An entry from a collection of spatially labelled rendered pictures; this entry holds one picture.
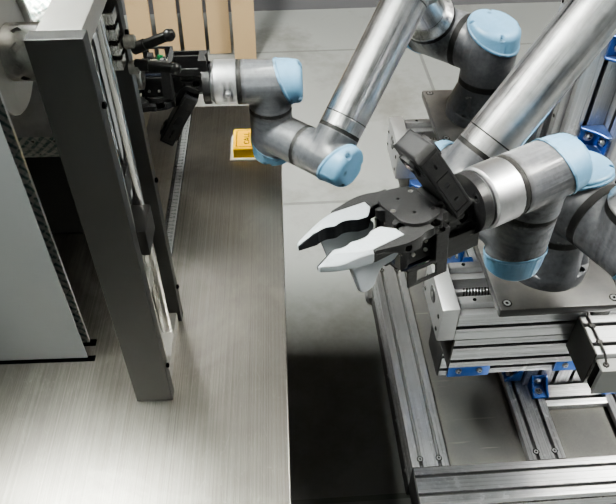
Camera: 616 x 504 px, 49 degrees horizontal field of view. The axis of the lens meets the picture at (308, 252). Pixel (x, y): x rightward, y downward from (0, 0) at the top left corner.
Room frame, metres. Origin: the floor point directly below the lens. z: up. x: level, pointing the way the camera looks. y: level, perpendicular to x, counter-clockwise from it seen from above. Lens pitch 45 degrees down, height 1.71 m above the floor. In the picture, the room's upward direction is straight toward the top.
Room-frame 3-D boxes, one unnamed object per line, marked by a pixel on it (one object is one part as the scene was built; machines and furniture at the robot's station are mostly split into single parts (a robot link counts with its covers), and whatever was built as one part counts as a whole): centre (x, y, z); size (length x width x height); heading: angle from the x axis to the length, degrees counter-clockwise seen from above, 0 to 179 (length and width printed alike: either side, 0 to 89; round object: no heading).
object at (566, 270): (0.88, -0.44, 0.87); 0.15 x 0.15 x 0.10
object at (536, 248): (0.65, -0.26, 1.11); 0.11 x 0.08 x 0.11; 30
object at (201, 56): (1.02, 0.22, 1.12); 0.12 x 0.08 x 0.09; 93
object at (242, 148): (1.12, 0.11, 0.91); 0.07 x 0.07 x 0.02; 3
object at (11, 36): (0.70, 0.31, 1.33); 0.06 x 0.06 x 0.06; 3
